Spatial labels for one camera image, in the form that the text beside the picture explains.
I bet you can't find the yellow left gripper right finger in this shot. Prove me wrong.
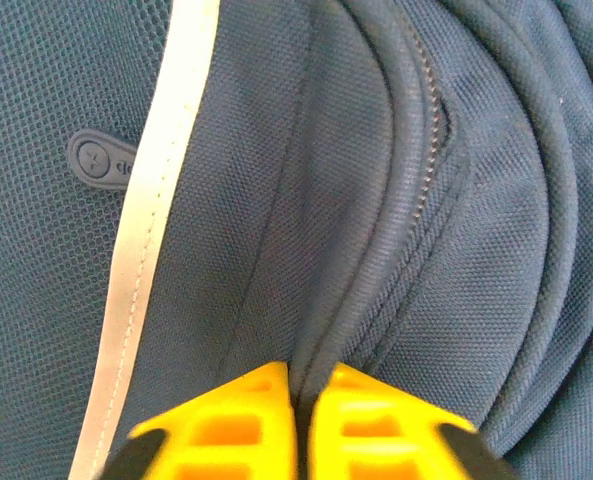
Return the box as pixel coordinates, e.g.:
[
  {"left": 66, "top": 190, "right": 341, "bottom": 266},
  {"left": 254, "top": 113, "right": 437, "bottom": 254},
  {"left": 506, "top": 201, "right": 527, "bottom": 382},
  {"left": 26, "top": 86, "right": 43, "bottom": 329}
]
[{"left": 298, "top": 362, "right": 517, "bottom": 480}]

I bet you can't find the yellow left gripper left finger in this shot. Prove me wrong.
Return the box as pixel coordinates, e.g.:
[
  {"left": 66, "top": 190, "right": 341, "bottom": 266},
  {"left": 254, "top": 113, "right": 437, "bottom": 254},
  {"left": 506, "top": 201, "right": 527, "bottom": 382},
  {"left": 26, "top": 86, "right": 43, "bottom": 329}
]
[{"left": 98, "top": 360, "right": 297, "bottom": 480}]

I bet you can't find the navy blue backpack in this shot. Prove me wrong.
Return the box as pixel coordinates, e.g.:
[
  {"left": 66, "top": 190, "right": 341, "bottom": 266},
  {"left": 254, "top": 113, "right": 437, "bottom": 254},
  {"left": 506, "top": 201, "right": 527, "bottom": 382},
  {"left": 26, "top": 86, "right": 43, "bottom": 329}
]
[{"left": 0, "top": 0, "right": 593, "bottom": 480}]

